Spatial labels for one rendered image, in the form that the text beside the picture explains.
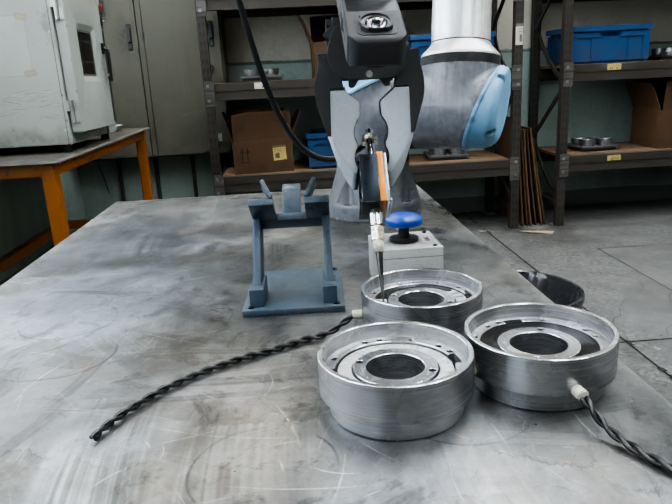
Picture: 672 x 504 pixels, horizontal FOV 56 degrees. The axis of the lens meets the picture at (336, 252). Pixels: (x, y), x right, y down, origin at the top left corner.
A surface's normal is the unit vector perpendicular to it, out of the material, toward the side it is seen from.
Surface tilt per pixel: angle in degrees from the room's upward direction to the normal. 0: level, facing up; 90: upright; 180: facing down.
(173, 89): 90
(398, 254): 90
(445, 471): 0
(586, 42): 90
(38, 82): 91
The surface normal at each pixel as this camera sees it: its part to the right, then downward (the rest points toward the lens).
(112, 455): -0.05, -0.96
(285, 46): 0.07, 0.26
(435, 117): -0.37, 0.37
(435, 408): 0.37, 0.23
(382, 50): 0.07, 0.74
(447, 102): -0.38, 0.12
